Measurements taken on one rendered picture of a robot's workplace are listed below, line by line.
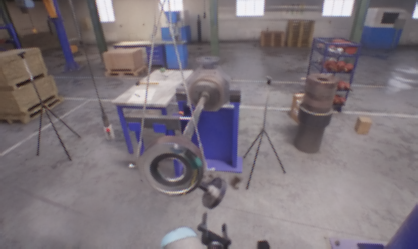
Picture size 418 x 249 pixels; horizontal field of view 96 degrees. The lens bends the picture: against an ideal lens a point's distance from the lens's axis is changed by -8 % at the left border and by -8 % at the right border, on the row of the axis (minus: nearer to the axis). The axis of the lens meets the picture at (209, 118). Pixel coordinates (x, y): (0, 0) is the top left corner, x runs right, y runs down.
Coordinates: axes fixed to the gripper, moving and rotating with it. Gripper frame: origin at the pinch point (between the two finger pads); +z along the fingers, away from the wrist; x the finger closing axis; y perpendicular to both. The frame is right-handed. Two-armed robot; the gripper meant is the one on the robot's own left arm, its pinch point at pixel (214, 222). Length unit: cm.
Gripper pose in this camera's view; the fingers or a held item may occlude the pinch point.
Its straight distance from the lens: 118.1
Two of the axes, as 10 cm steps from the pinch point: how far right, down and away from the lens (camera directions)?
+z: 0.1, -4.0, 9.2
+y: 6.3, -7.1, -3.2
